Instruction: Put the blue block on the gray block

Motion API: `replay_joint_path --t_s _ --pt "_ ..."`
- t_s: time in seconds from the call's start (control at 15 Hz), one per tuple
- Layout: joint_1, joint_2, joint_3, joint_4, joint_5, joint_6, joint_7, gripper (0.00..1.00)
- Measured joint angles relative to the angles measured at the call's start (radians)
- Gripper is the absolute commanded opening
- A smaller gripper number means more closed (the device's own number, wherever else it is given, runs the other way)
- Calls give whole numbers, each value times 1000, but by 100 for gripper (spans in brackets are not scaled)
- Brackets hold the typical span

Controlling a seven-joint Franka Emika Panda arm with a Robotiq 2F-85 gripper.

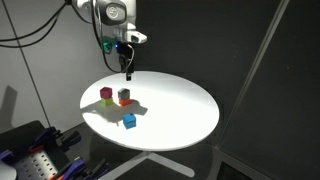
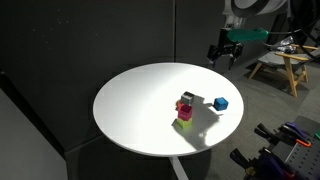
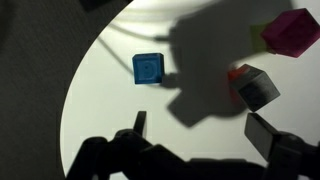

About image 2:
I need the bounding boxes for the wooden chair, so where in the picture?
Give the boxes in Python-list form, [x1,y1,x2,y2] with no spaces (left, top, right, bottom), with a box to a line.
[247,43,320,99]

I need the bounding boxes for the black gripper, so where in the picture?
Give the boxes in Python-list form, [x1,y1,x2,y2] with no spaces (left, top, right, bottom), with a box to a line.
[207,29,245,71]

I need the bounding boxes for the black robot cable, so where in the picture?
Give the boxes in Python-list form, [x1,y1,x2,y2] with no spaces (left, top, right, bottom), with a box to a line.
[285,0,320,62]

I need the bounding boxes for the round white table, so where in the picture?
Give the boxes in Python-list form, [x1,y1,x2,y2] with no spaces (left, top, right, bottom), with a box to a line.
[92,62,245,158]

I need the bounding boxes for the yellow-green block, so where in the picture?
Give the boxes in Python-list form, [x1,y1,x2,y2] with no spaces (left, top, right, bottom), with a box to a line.
[175,117,194,131]

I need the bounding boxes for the clear plastic bag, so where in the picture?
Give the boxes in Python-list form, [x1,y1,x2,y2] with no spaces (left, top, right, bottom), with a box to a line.
[267,35,298,55]

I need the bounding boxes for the blue block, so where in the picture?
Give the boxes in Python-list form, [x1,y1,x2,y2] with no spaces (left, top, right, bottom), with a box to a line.
[213,96,230,112]

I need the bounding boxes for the pink block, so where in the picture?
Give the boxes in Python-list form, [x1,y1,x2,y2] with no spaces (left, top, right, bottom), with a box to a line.
[177,104,194,122]

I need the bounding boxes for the white table base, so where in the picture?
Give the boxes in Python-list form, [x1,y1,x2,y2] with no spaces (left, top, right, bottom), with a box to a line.
[168,155,190,180]

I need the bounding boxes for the gray block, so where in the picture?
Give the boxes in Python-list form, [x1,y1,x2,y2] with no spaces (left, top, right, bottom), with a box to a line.
[180,91,196,106]

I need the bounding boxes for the purple clamp orange tips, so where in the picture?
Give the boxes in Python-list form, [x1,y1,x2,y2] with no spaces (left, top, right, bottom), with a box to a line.
[257,147,298,180]
[279,121,313,148]

